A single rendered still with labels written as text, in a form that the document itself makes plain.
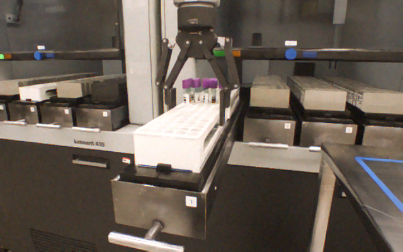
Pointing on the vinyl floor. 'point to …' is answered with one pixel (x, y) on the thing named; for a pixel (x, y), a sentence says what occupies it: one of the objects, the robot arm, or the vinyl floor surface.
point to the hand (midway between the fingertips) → (196, 112)
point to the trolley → (361, 192)
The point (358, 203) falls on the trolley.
